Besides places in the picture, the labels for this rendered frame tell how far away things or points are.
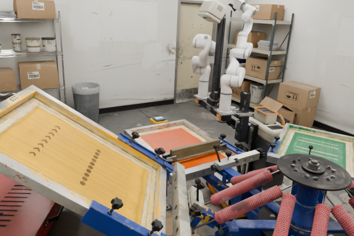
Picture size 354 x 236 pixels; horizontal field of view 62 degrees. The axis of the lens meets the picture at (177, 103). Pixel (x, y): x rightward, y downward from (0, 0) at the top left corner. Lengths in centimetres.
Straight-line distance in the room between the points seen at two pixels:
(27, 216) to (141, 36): 466
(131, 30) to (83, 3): 95
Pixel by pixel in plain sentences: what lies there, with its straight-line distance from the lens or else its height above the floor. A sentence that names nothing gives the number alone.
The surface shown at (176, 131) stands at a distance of 249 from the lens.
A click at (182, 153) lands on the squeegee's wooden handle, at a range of 199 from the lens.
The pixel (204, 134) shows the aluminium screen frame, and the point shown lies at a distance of 241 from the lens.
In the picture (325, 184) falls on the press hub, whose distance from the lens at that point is 134.
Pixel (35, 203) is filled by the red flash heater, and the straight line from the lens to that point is 149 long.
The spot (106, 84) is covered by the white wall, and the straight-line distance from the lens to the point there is 560.
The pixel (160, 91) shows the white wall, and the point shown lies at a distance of 611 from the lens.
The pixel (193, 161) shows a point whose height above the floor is 96.
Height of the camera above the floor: 194
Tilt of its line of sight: 18 degrees down
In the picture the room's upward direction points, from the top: 3 degrees clockwise
